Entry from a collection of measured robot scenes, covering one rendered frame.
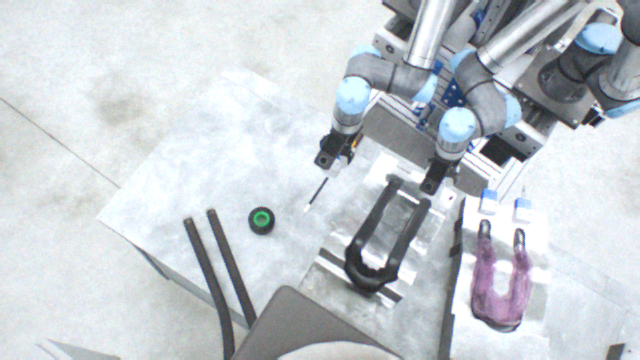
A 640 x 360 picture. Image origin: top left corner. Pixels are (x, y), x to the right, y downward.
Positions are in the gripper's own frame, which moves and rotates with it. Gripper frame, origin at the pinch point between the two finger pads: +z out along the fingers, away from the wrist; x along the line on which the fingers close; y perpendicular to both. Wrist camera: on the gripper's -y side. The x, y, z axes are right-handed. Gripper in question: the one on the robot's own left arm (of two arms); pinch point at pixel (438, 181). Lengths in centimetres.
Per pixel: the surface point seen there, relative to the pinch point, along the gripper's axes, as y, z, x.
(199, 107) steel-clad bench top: -14, 1, 80
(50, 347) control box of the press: -77, -69, 31
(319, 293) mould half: -45.3, 0.2, 13.2
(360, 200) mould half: -15.8, 1.5, 17.2
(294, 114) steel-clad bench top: 1, 7, 53
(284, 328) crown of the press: -55, -115, -6
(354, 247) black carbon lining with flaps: -29.6, -2.0, 11.0
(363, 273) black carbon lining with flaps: -34.5, -0.7, 5.4
